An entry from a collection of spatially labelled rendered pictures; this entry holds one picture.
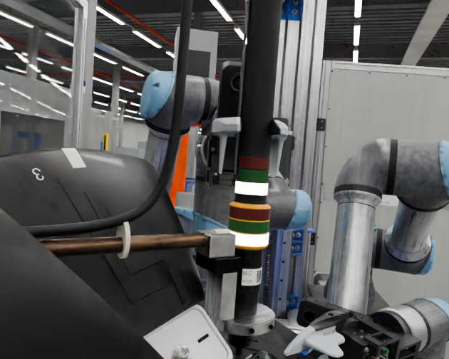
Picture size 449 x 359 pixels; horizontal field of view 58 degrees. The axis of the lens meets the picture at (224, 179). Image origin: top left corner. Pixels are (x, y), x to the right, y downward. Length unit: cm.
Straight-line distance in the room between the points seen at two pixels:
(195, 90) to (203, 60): 352
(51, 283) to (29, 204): 25
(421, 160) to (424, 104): 160
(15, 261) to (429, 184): 78
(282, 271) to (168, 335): 94
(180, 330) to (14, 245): 25
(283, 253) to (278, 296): 14
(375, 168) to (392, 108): 154
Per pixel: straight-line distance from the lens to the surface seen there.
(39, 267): 18
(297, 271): 141
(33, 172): 46
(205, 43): 454
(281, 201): 72
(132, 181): 49
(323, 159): 226
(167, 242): 37
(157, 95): 94
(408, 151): 86
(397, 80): 241
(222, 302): 41
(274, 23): 43
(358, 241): 82
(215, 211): 67
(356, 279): 81
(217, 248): 39
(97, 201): 45
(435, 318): 77
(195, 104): 97
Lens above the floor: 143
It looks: 3 degrees down
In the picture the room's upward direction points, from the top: 4 degrees clockwise
